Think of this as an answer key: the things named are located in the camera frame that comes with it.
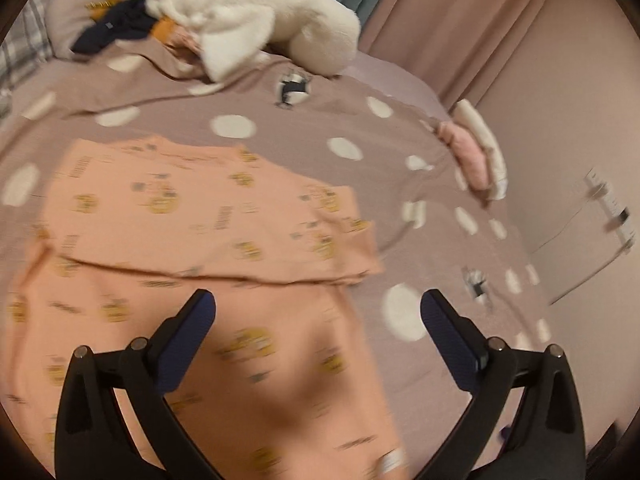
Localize crumpled pink garment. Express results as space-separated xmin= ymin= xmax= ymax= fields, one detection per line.
xmin=167 ymin=27 xmax=206 ymax=57

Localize mustard garment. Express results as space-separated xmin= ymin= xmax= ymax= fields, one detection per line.
xmin=86 ymin=0 xmax=176 ymax=42

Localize peach printed small pants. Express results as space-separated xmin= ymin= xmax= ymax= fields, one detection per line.
xmin=0 ymin=135 xmax=408 ymax=480

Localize grey plaid pillow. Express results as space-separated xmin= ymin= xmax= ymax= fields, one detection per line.
xmin=0 ymin=0 xmax=53 ymax=92

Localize white fluffy garment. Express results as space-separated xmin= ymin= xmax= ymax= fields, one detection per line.
xmin=144 ymin=0 xmax=362 ymax=82

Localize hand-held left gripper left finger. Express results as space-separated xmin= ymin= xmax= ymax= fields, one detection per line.
xmin=52 ymin=288 xmax=223 ymax=480

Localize pink curtain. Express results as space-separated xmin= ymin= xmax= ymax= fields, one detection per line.
xmin=115 ymin=0 xmax=576 ymax=111

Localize white power strip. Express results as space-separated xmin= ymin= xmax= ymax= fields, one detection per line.
xmin=585 ymin=169 xmax=638 ymax=251

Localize navy garment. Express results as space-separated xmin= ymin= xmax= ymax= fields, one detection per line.
xmin=71 ymin=0 xmax=160 ymax=55

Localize mauve pillow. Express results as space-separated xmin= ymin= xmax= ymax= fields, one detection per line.
xmin=45 ymin=0 xmax=151 ymax=61

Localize folded white garment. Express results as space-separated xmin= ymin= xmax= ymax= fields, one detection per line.
xmin=452 ymin=99 xmax=510 ymax=202

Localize mauve polka dot blanket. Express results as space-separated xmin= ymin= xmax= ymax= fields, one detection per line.
xmin=0 ymin=42 xmax=558 ymax=480

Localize folded pink garment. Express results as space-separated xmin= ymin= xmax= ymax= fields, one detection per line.
xmin=435 ymin=121 xmax=493 ymax=192

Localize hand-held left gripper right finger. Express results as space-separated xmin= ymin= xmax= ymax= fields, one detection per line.
xmin=415 ymin=288 xmax=587 ymax=480

